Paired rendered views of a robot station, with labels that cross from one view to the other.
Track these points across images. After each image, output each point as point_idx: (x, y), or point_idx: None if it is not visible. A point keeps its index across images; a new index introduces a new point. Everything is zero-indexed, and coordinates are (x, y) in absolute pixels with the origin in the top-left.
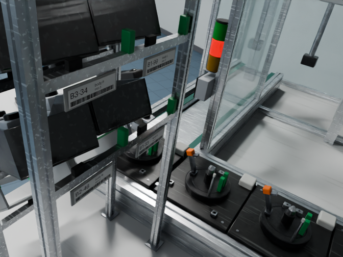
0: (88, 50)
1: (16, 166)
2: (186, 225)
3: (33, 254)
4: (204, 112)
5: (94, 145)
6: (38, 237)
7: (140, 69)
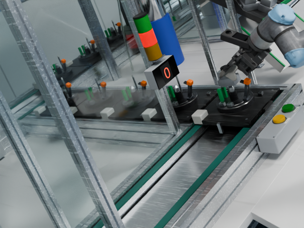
0: None
1: None
2: (199, 85)
3: (296, 75)
4: (163, 200)
5: None
6: (300, 79)
7: (222, 33)
